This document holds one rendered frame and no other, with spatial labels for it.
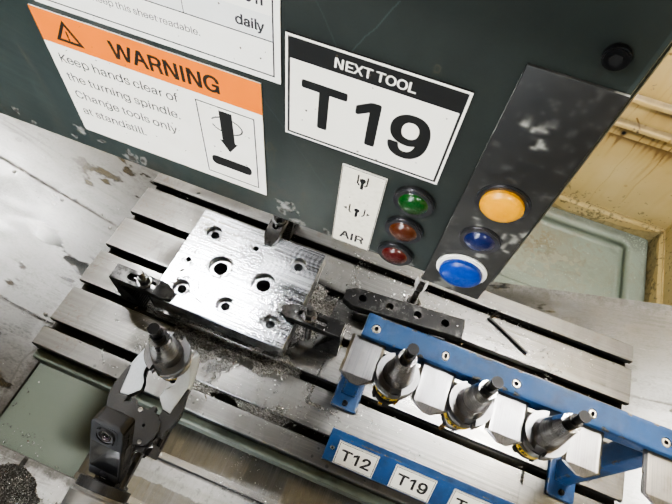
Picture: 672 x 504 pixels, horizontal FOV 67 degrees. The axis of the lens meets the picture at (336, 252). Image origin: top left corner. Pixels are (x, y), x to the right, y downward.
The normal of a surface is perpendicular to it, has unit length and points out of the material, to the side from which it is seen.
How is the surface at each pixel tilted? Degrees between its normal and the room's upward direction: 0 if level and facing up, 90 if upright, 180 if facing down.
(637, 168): 90
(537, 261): 0
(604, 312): 25
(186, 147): 90
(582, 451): 0
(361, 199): 90
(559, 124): 90
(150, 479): 8
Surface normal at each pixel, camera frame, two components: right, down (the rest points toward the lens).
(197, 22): -0.36, 0.79
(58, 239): 0.46, -0.33
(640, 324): -0.31, -0.61
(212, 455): -0.04, -0.55
